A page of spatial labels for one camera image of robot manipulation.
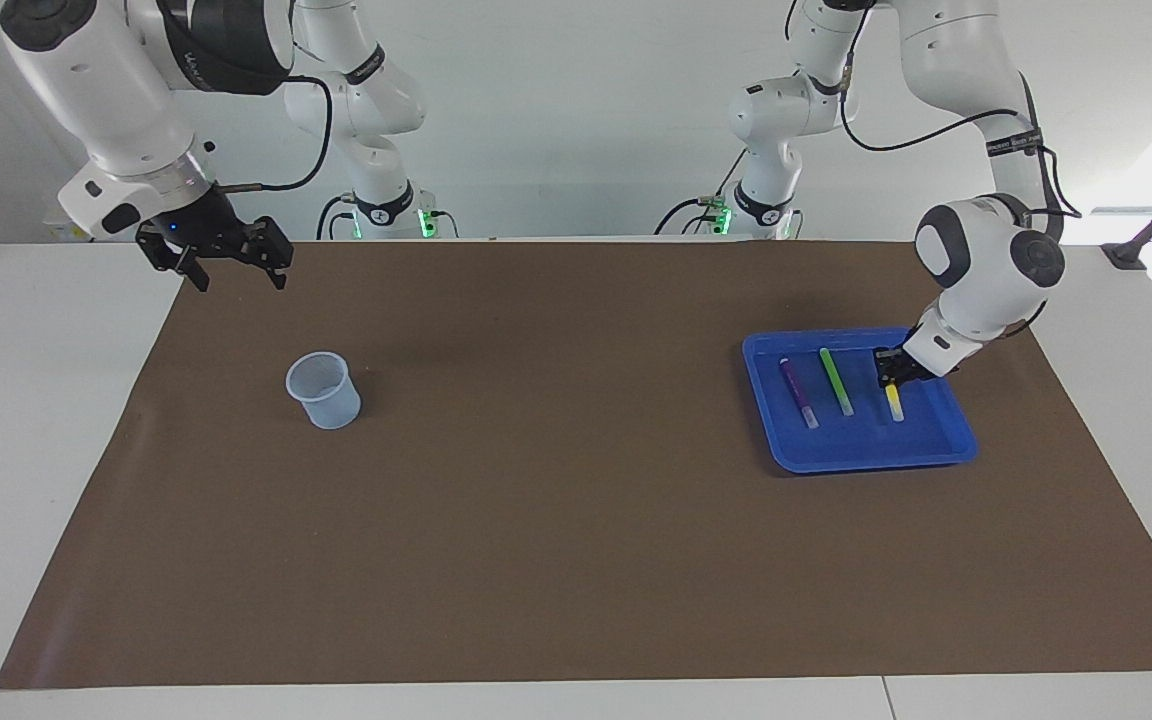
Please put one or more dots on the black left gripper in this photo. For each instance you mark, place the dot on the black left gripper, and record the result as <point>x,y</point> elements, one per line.
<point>901,365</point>

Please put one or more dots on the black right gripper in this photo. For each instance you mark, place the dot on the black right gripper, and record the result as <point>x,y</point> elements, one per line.
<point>201,225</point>

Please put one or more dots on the yellow marker pen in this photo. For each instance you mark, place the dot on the yellow marker pen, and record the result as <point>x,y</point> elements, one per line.
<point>895,405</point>

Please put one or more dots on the green marker pen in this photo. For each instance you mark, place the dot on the green marker pen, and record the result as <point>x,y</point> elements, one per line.
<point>836,382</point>

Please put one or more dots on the purple marker pen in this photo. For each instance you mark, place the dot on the purple marker pen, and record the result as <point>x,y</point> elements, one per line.
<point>799,392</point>

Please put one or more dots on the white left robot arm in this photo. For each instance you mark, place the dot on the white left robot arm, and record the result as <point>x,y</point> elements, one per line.
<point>986,260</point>

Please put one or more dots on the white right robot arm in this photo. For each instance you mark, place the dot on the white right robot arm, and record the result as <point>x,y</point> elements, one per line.
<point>106,90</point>

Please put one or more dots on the blue plastic tray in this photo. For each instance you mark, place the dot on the blue plastic tray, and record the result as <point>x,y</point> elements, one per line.
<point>866,450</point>

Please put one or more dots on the translucent plastic cup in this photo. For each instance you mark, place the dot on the translucent plastic cup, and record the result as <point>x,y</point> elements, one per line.
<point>326,400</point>

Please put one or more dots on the brown table mat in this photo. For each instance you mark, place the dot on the brown table mat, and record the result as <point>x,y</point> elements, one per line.
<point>556,500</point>

